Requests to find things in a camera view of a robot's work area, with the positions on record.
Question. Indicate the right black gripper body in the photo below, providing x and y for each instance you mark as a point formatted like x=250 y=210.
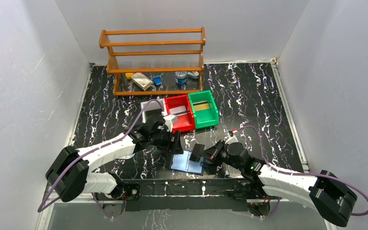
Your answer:
x=225 y=157

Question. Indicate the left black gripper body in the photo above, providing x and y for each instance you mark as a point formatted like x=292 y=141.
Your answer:
x=168 y=141

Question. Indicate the navy blue card holder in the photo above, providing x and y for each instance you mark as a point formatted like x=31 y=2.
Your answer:
x=182 y=163

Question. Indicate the grey card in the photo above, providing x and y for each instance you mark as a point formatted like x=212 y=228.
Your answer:
x=196 y=152

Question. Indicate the white plastic bin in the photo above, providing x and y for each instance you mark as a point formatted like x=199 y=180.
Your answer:
x=155 y=109

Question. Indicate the red plastic bin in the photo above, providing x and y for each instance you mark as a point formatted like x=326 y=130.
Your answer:
x=184 y=123

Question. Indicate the green plastic bin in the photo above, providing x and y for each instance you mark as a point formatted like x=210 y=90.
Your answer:
x=205 y=111

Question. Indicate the wooden shelf rack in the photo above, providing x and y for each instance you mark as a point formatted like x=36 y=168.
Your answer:
x=151 y=51

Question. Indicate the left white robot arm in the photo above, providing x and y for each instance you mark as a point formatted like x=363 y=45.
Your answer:
x=72 y=172

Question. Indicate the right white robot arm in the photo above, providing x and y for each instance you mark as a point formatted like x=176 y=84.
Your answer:
x=324 y=193

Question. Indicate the white card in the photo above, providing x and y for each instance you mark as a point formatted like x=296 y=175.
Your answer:
x=178 y=111

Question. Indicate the gold card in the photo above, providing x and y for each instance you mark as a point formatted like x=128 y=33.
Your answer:
x=199 y=106

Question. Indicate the blue small cube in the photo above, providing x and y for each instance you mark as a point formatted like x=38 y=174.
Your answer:
x=157 y=80

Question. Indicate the white red small box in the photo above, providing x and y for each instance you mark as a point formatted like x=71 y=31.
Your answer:
x=141 y=81

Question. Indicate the blue round tin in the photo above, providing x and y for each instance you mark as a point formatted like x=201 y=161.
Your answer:
x=181 y=77

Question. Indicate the yellow small object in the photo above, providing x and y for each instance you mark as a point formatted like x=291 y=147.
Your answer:
x=129 y=75

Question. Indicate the grey tape dispenser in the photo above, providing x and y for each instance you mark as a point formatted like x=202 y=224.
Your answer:
x=193 y=74

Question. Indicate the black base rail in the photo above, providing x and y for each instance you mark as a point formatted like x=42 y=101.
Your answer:
x=191 y=194

